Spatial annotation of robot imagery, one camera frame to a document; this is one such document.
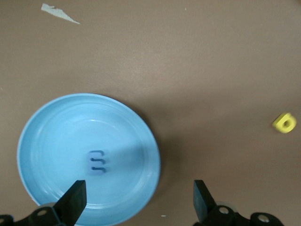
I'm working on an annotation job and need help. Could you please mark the blue plate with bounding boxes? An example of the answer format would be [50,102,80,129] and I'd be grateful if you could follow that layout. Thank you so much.
[16,93,162,226]

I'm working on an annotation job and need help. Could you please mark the white paper scrap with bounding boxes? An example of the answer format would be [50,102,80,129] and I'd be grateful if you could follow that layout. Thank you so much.
[41,3,81,25]

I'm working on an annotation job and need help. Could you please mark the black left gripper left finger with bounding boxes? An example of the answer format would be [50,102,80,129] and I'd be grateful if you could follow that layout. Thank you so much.
[53,180,87,226]

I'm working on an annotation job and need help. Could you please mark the yellow foam letter d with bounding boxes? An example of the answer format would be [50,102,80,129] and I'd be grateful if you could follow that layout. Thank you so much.
[272,112,297,134]

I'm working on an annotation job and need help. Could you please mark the brown table cover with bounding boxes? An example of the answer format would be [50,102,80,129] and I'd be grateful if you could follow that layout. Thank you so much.
[0,0,301,226]

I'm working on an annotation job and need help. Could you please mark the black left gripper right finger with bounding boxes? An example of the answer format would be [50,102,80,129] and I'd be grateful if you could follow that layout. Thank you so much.
[193,179,222,223]

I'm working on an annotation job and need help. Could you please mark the blue foam letter m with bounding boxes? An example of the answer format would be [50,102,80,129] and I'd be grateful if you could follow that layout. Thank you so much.
[86,150,107,177]

